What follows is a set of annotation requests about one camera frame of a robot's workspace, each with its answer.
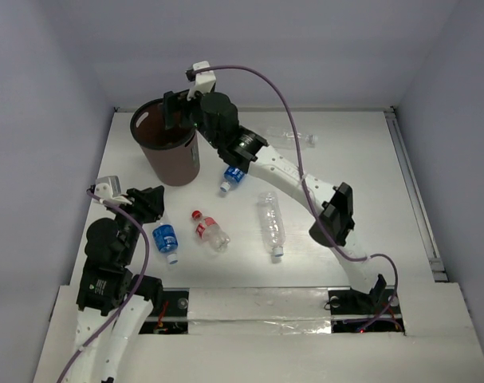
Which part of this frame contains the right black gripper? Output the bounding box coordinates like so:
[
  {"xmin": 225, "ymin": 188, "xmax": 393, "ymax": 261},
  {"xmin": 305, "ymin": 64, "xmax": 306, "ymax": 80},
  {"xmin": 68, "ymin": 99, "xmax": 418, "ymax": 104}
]
[{"xmin": 157, "ymin": 86, "xmax": 222, "ymax": 149}]

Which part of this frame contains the blue label bottle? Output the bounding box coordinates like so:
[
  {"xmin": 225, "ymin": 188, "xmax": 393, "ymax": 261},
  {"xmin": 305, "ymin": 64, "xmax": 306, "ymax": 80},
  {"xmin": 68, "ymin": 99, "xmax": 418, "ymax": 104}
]
[
  {"xmin": 220, "ymin": 166, "xmax": 246, "ymax": 193},
  {"xmin": 151, "ymin": 216, "xmax": 179, "ymax": 265}
]

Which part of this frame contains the red label clear bottle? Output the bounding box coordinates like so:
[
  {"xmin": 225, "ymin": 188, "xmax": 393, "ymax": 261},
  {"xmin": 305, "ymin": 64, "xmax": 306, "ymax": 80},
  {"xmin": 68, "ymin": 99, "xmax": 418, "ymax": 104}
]
[{"xmin": 191, "ymin": 210, "xmax": 230, "ymax": 251}]

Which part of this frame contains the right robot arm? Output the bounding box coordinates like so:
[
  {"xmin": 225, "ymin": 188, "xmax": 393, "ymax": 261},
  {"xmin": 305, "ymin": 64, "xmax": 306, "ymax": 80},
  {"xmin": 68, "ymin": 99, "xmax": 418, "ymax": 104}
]
[{"xmin": 162, "ymin": 91, "xmax": 386, "ymax": 315}]

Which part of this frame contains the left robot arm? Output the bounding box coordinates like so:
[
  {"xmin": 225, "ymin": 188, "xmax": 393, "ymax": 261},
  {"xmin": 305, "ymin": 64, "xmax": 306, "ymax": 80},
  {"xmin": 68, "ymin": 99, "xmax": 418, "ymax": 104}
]
[{"xmin": 58, "ymin": 183, "xmax": 164, "ymax": 382}]

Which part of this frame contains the brown plastic waste bin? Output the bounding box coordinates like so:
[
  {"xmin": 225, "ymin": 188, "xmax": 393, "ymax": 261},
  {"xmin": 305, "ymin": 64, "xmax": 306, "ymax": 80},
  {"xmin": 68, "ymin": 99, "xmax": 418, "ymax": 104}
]
[{"xmin": 130, "ymin": 99, "xmax": 200, "ymax": 187}]

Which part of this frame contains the clear bottle at back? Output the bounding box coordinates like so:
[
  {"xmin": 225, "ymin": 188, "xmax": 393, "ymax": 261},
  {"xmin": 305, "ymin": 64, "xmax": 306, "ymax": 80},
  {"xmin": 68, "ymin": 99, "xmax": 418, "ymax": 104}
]
[{"xmin": 262, "ymin": 127, "xmax": 318, "ymax": 149}]

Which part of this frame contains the clear bottle blue cap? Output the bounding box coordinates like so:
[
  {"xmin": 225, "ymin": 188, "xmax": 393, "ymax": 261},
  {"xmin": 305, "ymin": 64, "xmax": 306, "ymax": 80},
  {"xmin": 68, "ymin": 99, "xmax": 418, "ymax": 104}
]
[{"xmin": 258, "ymin": 191, "xmax": 285, "ymax": 258}]

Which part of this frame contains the taped white front board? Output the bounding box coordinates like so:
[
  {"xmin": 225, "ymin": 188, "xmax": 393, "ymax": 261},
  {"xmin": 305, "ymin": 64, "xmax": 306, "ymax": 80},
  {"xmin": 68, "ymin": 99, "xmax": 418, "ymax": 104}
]
[{"xmin": 187, "ymin": 288, "xmax": 332, "ymax": 335}]

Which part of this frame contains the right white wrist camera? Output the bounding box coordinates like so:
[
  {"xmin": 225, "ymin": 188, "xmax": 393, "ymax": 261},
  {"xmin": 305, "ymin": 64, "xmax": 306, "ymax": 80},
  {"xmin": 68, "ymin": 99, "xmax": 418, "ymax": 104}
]
[{"xmin": 186, "ymin": 61, "xmax": 216, "ymax": 101}]

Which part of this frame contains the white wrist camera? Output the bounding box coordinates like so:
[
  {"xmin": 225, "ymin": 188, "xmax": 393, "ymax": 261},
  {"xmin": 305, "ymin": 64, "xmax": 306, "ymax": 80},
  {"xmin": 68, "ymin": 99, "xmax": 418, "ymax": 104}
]
[
  {"xmin": 89, "ymin": 176, "xmax": 122, "ymax": 201},
  {"xmin": 186, "ymin": 61, "xmax": 216, "ymax": 101}
]

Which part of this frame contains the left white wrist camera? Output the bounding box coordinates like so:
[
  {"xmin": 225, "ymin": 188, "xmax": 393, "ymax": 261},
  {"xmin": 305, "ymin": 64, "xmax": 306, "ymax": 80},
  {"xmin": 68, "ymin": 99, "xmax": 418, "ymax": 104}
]
[{"xmin": 89, "ymin": 176, "xmax": 122, "ymax": 201}]

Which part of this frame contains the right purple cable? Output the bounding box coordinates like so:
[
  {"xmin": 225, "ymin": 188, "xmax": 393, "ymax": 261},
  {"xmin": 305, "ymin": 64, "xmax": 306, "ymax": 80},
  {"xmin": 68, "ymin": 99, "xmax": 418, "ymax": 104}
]
[{"xmin": 197, "ymin": 64, "xmax": 400, "ymax": 334}]

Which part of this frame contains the aluminium rail right edge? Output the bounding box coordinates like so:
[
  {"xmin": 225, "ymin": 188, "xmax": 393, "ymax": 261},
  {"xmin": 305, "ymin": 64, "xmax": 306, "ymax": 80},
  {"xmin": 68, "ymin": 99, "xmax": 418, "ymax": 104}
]
[{"xmin": 384, "ymin": 109, "xmax": 449, "ymax": 282}]

